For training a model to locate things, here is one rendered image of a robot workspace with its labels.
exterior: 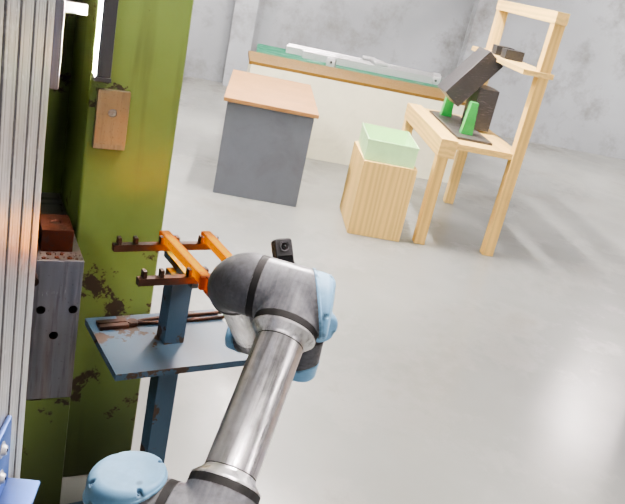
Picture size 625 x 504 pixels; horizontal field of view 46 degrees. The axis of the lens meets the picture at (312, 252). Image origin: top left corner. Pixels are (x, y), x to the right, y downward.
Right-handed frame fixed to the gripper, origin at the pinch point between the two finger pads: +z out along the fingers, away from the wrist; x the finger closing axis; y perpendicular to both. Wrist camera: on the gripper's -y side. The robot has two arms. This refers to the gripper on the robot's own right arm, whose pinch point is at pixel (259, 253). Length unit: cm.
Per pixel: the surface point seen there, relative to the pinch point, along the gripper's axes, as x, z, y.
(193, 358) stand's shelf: -9.2, 8.6, 35.4
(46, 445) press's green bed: -40, 35, 79
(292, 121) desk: 190, 330, 43
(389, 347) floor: 152, 114, 109
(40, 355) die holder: -44, 35, 47
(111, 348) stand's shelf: -29.5, 17.0, 35.4
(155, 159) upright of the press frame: -11, 53, -7
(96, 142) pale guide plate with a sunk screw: -29, 52, -11
